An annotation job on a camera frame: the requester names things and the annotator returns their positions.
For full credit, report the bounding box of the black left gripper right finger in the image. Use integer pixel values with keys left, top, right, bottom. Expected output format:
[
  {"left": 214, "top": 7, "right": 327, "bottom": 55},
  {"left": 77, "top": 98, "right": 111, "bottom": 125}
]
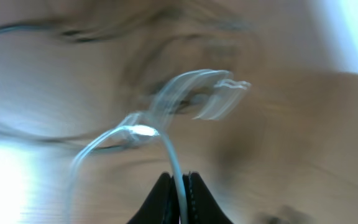
[{"left": 183, "top": 172, "right": 233, "bottom": 224}]

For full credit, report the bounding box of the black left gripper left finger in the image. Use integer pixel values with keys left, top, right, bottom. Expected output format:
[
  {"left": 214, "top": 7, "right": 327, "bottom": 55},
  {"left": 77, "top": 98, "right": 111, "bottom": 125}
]
[{"left": 127, "top": 172, "right": 179, "bottom": 224}]

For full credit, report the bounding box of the white USB cable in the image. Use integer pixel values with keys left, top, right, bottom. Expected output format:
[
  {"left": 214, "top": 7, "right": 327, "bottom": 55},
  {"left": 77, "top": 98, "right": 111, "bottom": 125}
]
[{"left": 63, "top": 68, "right": 252, "bottom": 224}]

